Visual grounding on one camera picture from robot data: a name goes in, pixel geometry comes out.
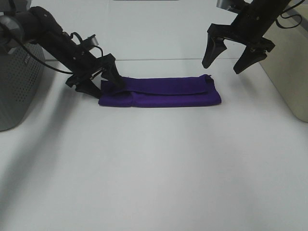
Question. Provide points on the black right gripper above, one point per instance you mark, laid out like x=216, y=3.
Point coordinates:
x=248, y=28

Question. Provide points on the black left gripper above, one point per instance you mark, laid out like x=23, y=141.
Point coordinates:
x=84, y=58

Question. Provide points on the beige storage bin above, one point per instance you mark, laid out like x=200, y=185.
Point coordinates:
x=287, y=64

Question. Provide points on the purple towel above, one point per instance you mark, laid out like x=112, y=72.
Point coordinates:
x=161, y=92

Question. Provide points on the grey perforated laundry basket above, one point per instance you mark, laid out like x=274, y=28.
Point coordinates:
x=20, y=76

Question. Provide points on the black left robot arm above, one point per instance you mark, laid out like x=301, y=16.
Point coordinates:
x=38, y=26

